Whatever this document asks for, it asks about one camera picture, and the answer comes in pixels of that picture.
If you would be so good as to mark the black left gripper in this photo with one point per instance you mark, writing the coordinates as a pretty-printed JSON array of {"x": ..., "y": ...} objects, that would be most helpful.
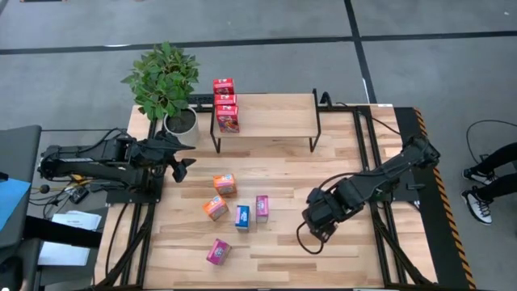
[{"x": 155, "y": 149}]

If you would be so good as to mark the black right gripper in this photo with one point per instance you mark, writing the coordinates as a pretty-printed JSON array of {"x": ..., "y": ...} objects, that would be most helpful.
[{"x": 327, "y": 210}]

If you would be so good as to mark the orange Frosted Mini-Wheats cereal box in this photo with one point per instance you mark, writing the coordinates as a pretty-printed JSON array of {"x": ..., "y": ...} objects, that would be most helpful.
[
  {"x": 224, "y": 184},
  {"x": 215, "y": 207}
]

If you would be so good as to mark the pink Raisin Bran cereal box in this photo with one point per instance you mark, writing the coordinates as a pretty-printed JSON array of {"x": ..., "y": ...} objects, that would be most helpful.
[
  {"x": 218, "y": 251},
  {"x": 262, "y": 208}
]

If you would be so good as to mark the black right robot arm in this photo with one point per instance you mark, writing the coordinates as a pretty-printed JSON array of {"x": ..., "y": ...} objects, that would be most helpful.
[{"x": 396, "y": 165}]

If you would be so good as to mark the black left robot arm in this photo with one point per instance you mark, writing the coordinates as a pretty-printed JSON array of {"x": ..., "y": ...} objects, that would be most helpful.
[{"x": 81, "y": 161}]

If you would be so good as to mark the blue Frosted Flakes cereal box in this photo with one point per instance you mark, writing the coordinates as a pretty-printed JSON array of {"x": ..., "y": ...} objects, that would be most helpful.
[{"x": 242, "y": 217}]

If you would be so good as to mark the wooden shelf with black legs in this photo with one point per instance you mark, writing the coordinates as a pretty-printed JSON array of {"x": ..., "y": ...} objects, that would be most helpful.
[{"x": 274, "y": 117}]

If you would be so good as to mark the black keyboard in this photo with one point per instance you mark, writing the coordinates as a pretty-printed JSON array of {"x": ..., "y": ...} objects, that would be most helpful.
[{"x": 200, "y": 101}]

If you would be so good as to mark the green plant in white pot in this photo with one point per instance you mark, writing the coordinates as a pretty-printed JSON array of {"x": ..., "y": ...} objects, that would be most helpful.
[{"x": 161, "y": 81}]

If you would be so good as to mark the small black device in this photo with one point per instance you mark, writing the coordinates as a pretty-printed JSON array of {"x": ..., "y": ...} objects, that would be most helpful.
[{"x": 78, "y": 195}]

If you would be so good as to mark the black panel with hazard stripes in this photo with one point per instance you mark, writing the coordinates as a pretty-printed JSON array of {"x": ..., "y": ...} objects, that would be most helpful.
[{"x": 436, "y": 226}]

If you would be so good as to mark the white papers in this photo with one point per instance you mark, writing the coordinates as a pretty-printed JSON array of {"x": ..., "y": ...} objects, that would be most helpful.
[{"x": 76, "y": 220}]

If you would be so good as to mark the black bar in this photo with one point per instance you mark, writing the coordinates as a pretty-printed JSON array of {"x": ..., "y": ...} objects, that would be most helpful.
[{"x": 60, "y": 236}]

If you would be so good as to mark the person's shoe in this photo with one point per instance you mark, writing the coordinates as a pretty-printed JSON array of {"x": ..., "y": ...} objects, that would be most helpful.
[
  {"x": 478, "y": 175},
  {"x": 476, "y": 207}
]

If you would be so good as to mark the dark grey monitor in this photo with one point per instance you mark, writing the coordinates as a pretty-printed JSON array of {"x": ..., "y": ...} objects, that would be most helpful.
[{"x": 20, "y": 149}]

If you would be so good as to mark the person's leg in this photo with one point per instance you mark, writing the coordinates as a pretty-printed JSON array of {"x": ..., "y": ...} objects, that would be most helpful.
[
  {"x": 498, "y": 155},
  {"x": 498, "y": 186}
]

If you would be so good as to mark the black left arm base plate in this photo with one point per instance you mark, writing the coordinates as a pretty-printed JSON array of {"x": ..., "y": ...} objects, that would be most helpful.
[{"x": 133, "y": 196}]

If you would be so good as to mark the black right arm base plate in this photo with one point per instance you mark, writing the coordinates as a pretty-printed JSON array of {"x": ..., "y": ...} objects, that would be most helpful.
[{"x": 406, "y": 196}]

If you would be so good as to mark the black metal table frame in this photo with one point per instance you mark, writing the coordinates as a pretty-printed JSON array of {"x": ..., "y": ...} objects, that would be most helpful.
[{"x": 347, "y": 108}]

